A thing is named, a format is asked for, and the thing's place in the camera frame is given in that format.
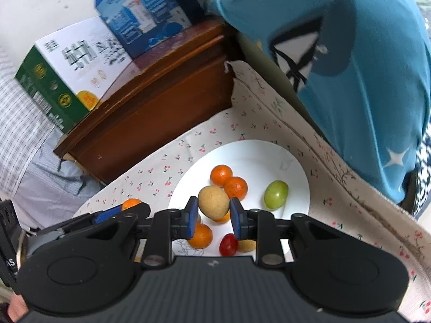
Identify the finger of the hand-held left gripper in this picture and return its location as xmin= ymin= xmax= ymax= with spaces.
xmin=114 ymin=203 xmax=151 ymax=221
xmin=37 ymin=209 xmax=122 ymax=239

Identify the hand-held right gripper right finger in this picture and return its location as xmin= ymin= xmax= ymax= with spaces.
xmin=230 ymin=197 xmax=337 ymax=266

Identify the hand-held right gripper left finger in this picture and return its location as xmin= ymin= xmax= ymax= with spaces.
xmin=90 ymin=196 xmax=199 ymax=266

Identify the red cherry tomato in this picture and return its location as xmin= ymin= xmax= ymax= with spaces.
xmin=220 ymin=233 xmax=238 ymax=256

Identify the green jujube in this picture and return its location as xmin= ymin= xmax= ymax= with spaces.
xmin=263 ymin=180 xmax=289 ymax=210

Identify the white plate with grey drawing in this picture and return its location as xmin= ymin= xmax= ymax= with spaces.
xmin=167 ymin=139 xmax=310 ymax=265

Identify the person's left hand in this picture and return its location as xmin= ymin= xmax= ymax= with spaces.
xmin=8 ymin=293 xmax=29 ymax=318

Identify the light blue striped cloth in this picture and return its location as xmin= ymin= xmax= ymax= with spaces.
xmin=13 ymin=135 xmax=105 ymax=233

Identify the cherry print tablecloth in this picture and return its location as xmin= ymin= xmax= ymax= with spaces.
xmin=72 ymin=60 xmax=431 ymax=323

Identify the brown wooden headboard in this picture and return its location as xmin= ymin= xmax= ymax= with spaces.
xmin=54 ymin=18 xmax=243 ymax=185

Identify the white checkered curtain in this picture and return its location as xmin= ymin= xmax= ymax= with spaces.
xmin=0 ymin=45 xmax=58 ymax=192

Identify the green and white carton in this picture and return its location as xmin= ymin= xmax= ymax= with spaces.
xmin=14 ymin=16 xmax=133 ymax=133

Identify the olive green cushion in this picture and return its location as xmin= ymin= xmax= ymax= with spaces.
xmin=236 ymin=30 xmax=332 ymax=142

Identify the houndstooth blanket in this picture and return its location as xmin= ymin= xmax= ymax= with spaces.
xmin=409 ymin=131 xmax=431 ymax=219

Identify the blue carton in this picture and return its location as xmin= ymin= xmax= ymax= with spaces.
xmin=93 ymin=0 xmax=192 ymax=59

